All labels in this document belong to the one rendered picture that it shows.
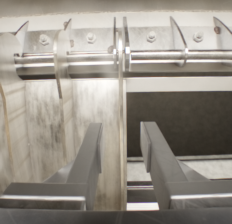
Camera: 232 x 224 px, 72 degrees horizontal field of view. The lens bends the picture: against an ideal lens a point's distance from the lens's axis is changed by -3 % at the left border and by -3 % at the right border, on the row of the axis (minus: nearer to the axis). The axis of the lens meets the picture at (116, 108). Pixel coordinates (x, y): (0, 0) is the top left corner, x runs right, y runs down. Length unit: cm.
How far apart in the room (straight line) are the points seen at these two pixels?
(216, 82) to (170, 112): 125
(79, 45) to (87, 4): 10
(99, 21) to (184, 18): 16
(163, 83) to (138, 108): 122
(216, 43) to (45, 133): 33
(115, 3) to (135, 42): 10
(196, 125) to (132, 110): 59
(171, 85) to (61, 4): 26
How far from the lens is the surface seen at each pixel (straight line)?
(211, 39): 34
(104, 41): 30
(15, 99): 29
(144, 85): 28
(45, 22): 36
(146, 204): 115
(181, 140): 155
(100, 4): 37
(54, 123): 30
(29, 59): 29
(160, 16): 35
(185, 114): 161
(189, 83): 31
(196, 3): 41
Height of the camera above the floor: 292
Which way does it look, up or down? 73 degrees down
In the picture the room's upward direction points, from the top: 178 degrees counter-clockwise
